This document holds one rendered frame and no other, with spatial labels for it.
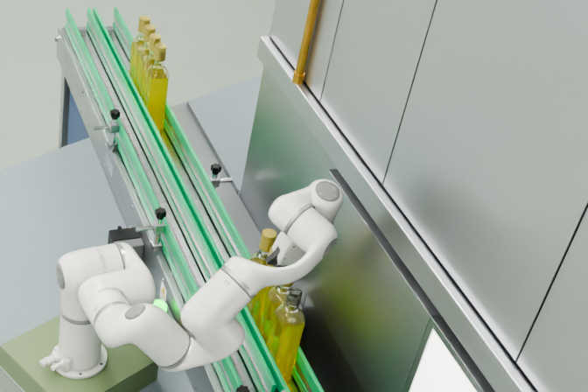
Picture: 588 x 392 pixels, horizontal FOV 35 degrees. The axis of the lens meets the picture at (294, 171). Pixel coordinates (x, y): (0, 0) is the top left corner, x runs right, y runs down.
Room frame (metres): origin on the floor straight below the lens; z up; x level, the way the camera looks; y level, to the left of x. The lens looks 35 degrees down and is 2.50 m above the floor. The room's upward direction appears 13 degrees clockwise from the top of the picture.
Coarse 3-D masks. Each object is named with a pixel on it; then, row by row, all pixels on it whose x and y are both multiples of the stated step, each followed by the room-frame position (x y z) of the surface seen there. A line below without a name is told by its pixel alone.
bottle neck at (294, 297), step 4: (292, 288) 1.52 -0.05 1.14; (296, 288) 1.53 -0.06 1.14; (292, 292) 1.52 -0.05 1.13; (296, 292) 1.53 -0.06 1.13; (300, 292) 1.52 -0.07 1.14; (288, 296) 1.51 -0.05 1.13; (292, 296) 1.50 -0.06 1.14; (296, 296) 1.50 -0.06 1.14; (300, 296) 1.51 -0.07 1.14; (288, 300) 1.51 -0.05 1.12; (292, 300) 1.50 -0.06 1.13; (296, 300) 1.50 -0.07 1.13; (300, 300) 1.51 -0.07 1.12; (288, 304) 1.51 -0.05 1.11; (292, 304) 1.50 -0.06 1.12; (296, 304) 1.50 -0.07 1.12; (288, 308) 1.50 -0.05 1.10; (292, 308) 1.50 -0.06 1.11; (296, 308) 1.51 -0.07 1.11
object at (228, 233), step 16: (128, 32) 2.80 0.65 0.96; (128, 48) 2.79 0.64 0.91; (176, 128) 2.32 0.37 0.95; (176, 144) 2.30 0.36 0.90; (192, 160) 2.18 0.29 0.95; (192, 176) 2.17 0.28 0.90; (208, 192) 2.06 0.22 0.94; (208, 208) 2.04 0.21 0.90; (224, 208) 1.97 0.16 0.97; (224, 224) 1.94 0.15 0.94; (224, 240) 1.93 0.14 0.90; (240, 240) 1.86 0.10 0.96; (304, 368) 1.48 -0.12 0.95; (304, 384) 1.47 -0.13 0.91
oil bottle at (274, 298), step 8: (272, 288) 1.57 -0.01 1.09; (272, 296) 1.55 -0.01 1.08; (280, 296) 1.55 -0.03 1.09; (264, 304) 1.57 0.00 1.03; (272, 304) 1.54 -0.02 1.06; (280, 304) 1.54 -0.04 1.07; (264, 312) 1.57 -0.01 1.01; (272, 312) 1.54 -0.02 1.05; (264, 320) 1.56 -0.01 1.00; (264, 328) 1.55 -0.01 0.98; (264, 336) 1.55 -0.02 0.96
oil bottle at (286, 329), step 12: (276, 312) 1.51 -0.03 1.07; (288, 312) 1.50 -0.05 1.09; (300, 312) 1.51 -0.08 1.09; (276, 324) 1.50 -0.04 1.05; (288, 324) 1.48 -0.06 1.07; (300, 324) 1.50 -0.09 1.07; (276, 336) 1.49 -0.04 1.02; (288, 336) 1.49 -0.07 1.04; (300, 336) 1.50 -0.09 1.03; (276, 348) 1.48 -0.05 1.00; (288, 348) 1.49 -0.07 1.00; (276, 360) 1.48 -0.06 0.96; (288, 360) 1.50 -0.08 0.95; (288, 372) 1.50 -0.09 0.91
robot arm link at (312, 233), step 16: (304, 224) 1.41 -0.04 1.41; (320, 224) 1.42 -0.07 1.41; (304, 240) 1.39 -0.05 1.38; (320, 240) 1.39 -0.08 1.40; (336, 240) 1.42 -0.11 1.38; (240, 256) 1.37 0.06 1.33; (304, 256) 1.36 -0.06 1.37; (320, 256) 1.38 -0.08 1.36; (240, 272) 1.32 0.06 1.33; (256, 272) 1.33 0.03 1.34; (272, 272) 1.33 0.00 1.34; (288, 272) 1.34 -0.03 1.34; (304, 272) 1.36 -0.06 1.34; (256, 288) 1.32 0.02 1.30
